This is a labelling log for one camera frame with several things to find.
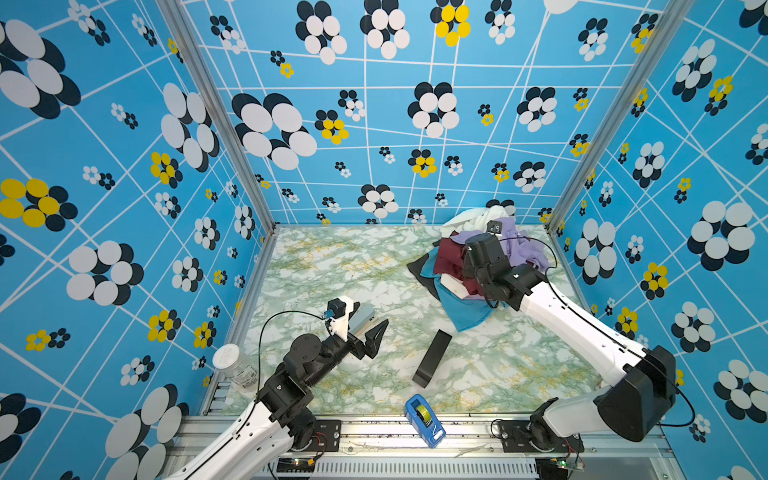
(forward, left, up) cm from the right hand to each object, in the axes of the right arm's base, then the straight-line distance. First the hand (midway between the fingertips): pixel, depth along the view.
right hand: (478, 256), depth 81 cm
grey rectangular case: (-7, +33, -20) cm, 40 cm away
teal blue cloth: (-5, 0, -23) cm, 24 cm away
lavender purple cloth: (+11, -17, -10) cm, 22 cm away
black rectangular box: (-23, +13, -14) cm, 30 cm away
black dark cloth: (+12, +16, -21) cm, 29 cm away
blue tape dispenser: (-37, +16, -19) cm, 44 cm away
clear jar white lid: (-27, +63, -6) cm, 68 cm away
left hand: (-18, +28, +1) cm, 33 cm away
